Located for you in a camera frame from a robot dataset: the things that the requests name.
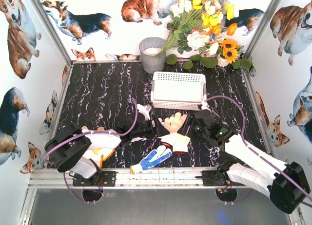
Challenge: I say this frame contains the cream glove red cuff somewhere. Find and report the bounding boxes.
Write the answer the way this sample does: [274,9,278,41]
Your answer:
[160,112,191,154]

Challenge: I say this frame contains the white perforated storage basket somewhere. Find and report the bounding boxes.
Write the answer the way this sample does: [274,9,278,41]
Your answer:
[151,72,207,111]

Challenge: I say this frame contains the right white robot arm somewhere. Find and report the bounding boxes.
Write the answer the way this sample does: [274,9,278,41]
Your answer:
[182,110,311,214]

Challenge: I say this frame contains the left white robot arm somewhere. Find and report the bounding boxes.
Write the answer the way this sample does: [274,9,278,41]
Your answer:
[43,118,168,181]

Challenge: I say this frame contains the blue dotted white glove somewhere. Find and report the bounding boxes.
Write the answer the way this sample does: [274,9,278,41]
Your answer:
[130,145,173,174]

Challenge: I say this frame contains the orange palm white glove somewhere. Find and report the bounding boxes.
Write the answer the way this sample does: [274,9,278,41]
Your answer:
[83,134,120,168]

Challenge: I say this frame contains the grey metal bucket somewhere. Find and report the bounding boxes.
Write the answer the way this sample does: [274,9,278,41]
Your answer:
[139,37,166,74]

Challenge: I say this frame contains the small sunflower pot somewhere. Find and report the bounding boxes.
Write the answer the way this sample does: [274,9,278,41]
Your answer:
[216,38,244,67]

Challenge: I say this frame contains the artificial flower bouquet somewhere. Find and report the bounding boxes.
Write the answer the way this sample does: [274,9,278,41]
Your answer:
[159,0,239,55]

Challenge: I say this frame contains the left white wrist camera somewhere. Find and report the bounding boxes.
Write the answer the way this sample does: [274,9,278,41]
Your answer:
[137,104,152,121]

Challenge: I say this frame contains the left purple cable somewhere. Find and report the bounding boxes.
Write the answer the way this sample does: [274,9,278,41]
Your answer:
[42,97,139,166]

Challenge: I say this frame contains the purple cable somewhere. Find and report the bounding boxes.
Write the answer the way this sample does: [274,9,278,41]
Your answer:
[201,94,312,207]
[42,97,139,166]

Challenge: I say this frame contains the front aluminium rail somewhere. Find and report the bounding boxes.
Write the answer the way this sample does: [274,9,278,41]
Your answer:
[27,168,269,189]

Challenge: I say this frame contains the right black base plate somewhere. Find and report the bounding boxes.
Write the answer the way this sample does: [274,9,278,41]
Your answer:
[195,160,235,186]

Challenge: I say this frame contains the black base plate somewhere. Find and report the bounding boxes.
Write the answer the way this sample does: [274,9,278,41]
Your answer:
[195,160,235,186]
[73,170,117,187]

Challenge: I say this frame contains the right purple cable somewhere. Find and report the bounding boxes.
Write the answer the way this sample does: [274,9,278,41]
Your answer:
[201,94,312,207]

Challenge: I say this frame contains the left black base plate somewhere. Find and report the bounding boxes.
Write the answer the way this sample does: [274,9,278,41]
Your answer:
[73,170,117,187]

